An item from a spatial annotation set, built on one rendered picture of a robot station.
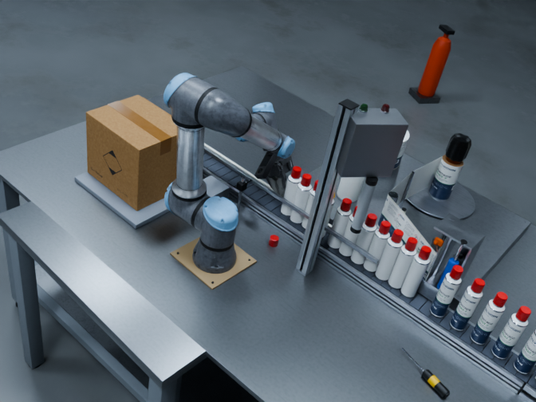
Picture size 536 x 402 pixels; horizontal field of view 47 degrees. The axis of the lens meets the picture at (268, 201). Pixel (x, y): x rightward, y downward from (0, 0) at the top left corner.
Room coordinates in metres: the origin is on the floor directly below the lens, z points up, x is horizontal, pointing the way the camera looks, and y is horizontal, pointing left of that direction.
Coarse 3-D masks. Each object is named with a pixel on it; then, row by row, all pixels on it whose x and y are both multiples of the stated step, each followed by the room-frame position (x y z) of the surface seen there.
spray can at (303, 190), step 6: (306, 174) 1.80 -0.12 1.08; (306, 180) 1.78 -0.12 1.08; (300, 186) 1.78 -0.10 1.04; (306, 186) 1.78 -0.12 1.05; (300, 192) 1.77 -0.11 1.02; (306, 192) 1.77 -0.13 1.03; (294, 198) 1.79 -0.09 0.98; (300, 198) 1.77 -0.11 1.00; (306, 198) 1.77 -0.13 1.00; (294, 204) 1.78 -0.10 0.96; (300, 204) 1.77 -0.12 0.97; (294, 216) 1.77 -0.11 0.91; (300, 216) 1.77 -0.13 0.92; (294, 222) 1.77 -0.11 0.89; (300, 222) 1.77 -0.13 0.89
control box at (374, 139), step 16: (368, 112) 1.61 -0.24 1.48; (352, 128) 1.54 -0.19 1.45; (368, 128) 1.54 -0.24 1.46; (384, 128) 1.56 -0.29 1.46; (400, 128) 1.58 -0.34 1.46; (352, 144) 1.53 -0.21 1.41; (368, 144) 1.55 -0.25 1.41; (384, 144) 1.57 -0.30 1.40; (400, 144) 1.58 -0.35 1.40; (352, 160) 1.53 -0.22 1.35; (368, 160) 1.55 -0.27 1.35; (384, 160) 1.57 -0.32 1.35; (352, 176) 1.54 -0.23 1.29; (368, 176) 1.56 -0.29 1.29; (384, 176) 1.58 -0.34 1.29
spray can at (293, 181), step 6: (294, 168) 1.82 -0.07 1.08; (300, 168) 1.83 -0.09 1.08; (294, 174) 1.81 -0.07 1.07; (300, 174) 1.82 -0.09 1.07; (288, 180) 1.82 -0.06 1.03; (294, 180) 1.81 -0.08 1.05; (300, 180) 1.82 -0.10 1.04; (288, 186) 1.81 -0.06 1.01; (294, 186) 1.80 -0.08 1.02; (288, 192) 1.81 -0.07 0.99; (294, 192) 1.81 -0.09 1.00; (288, 198) 1.80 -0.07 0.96; (282, 204) 1.82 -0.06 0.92; (282, 210) 1.81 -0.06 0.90; (288, 210) 1.80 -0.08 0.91; (288, 216) 1.80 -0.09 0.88
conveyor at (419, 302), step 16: (208, 160) 2.06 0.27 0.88; (224, 176) 1.97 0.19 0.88; (240, 176) 2.00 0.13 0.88; (256, 192) 1.91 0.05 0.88; (272, 208) 1.83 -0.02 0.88; (368, 272) 1.59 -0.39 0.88; (384, 288) 1.53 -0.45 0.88; (416, 304) 1.48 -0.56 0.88; (432, 320) 1.42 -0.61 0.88; (448, 320) 1.44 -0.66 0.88; (464, 336) 1.38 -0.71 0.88; (480, 352) 1.33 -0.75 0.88; (512, 352) 1.35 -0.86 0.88; (512, 368) 1.28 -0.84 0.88
